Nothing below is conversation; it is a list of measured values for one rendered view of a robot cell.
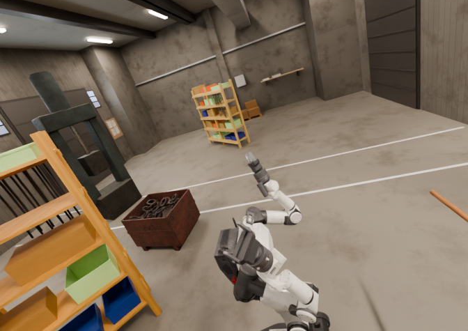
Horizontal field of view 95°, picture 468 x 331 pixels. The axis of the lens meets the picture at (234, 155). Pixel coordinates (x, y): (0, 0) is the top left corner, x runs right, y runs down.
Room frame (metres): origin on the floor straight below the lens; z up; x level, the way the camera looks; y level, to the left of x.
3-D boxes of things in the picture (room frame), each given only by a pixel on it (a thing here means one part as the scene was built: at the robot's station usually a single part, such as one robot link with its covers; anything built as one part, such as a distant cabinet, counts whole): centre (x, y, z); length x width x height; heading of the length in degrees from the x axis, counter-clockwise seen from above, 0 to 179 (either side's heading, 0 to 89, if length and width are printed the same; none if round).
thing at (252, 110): (9.77, -1.23, 0.35); 1.24 x 0.94 x 0.69; 75
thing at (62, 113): (4.97, 3.13, 1.66); 1.12 x 0.87 x 3.33; 164
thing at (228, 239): (0.97, 0.11, 1.23); 0.34 x 0.30 x 0.36; 165
